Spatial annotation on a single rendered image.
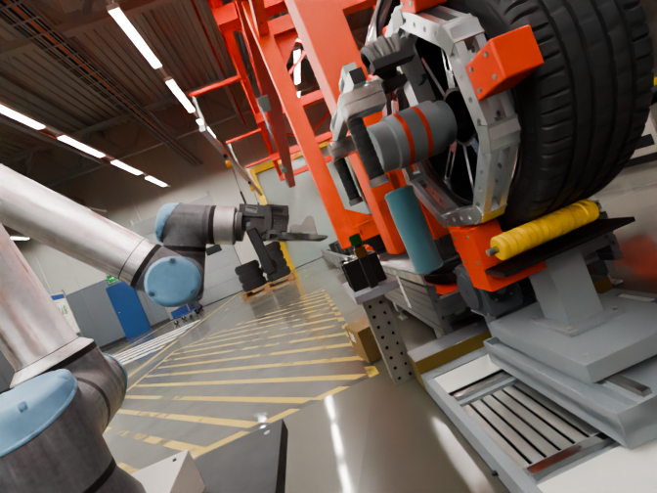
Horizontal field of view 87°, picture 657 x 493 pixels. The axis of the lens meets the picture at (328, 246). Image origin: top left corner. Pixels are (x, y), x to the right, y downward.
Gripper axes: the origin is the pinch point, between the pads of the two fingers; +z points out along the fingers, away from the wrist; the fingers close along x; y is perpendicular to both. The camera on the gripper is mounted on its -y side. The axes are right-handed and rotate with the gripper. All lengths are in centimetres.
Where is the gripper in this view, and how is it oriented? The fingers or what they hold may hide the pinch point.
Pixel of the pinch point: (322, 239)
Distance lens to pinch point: 83.3
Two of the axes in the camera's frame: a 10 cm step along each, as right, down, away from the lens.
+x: -1.4, 0.3, 9.9
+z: 9.9, 0.5, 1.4
